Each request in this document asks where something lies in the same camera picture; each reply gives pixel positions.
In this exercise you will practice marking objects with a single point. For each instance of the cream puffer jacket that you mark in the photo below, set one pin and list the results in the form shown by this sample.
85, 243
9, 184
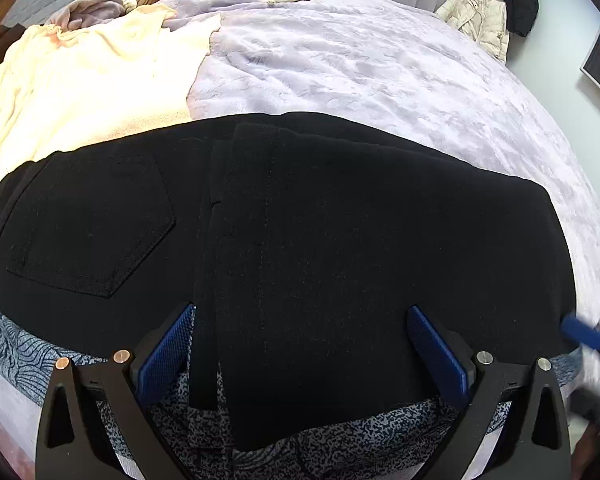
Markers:
484, 21

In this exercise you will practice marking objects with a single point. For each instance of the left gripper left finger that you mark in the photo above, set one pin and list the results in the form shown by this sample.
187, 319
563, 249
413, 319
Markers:
72, 440

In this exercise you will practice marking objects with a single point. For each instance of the blue grey patterned garment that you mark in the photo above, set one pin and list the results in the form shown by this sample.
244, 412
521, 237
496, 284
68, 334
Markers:
300, 439

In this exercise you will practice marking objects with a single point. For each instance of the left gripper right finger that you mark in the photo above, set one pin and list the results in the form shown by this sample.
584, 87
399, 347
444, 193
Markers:
534, 441

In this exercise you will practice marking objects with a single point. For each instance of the grey mauve garment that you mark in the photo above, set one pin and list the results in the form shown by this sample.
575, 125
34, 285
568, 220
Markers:
82, 14

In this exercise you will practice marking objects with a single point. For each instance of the black pants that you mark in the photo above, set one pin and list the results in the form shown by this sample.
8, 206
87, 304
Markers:
302, 240

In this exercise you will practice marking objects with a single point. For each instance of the lavender plush bed cover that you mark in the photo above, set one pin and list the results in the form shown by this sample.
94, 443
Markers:
401, 70

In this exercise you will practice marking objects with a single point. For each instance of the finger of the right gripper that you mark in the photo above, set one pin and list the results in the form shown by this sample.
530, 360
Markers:
581, 333

